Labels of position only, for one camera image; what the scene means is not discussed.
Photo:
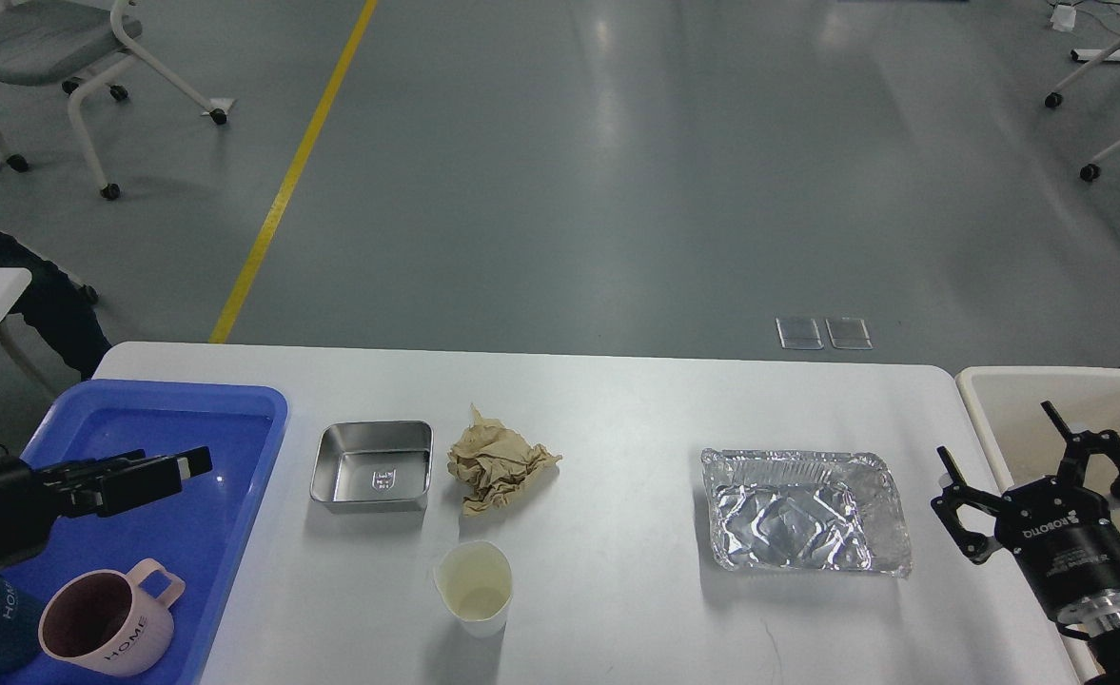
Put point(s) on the person in dark jeans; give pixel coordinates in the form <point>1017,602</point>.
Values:
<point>52,306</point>

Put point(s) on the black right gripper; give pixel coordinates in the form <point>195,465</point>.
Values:
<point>1060,532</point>

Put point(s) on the pink HOME mug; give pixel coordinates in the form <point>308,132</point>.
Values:
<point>112,622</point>

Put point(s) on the left floor socket plate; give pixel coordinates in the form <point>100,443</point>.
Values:
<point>799,333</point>

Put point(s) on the floor socket plate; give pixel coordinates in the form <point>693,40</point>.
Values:
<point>849,333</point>
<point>799,333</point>

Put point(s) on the blue plastic tray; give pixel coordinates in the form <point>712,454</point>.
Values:
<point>198,534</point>

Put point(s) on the right floor socket plate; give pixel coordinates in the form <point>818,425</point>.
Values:
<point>849,333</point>

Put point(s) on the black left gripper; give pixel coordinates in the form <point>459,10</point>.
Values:
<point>101,487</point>

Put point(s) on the white paper cup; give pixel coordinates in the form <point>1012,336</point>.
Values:
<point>476,585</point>

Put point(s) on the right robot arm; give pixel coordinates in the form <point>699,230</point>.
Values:
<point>1099,626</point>

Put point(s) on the beige plastic bin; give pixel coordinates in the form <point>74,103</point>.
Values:
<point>1004,404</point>

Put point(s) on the crumpled brown paper napkin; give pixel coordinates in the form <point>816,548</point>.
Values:
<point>497,463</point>

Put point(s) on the square stainless steel dish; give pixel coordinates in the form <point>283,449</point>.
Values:
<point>374,466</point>

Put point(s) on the aluminium foil tray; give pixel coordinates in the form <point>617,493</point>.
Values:
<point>796,511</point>

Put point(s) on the grey office chair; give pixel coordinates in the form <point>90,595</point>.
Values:
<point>49,42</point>

